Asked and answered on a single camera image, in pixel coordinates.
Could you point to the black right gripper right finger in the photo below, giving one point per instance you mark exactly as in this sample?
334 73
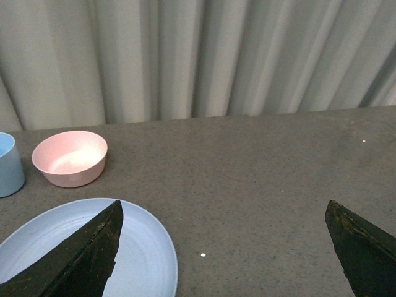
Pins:
366 252

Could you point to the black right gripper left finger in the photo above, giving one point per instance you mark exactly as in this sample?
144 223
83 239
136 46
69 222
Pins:
79 266

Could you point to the light blue plate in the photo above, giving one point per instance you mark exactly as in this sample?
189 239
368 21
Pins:
146 262

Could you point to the pink plastic bowl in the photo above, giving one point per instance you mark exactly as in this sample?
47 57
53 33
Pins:
71 159

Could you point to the light blue plastic cup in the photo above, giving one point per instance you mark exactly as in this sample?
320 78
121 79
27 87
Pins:
12 174

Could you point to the white curtain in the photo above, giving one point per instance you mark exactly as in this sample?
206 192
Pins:
85 63

